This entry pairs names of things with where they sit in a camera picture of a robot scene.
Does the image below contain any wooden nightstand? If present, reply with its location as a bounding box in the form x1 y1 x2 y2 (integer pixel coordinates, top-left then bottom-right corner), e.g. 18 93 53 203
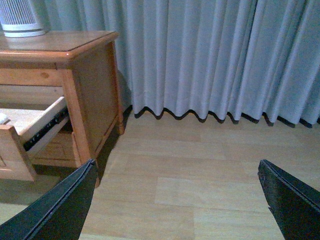
0 30 126 188

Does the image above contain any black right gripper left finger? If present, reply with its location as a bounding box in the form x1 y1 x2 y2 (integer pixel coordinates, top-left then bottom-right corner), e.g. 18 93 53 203
0 159 98 240

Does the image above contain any wooden drawer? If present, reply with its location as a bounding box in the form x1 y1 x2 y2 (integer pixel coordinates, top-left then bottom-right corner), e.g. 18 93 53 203
31 132 82 168
0 96 70 182

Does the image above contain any white ribbed air purifier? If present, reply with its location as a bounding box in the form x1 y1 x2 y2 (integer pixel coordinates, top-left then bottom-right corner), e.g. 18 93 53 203
0 0 46 38

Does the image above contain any light grey curtain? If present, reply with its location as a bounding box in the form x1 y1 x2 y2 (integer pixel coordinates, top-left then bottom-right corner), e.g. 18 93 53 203
35 0 320 126

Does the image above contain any white medicine bottle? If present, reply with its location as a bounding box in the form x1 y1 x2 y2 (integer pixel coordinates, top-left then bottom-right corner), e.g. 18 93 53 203
0 113 9 125

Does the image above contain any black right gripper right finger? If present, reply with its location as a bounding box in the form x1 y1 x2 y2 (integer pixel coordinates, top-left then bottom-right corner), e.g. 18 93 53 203
257 159 320 240

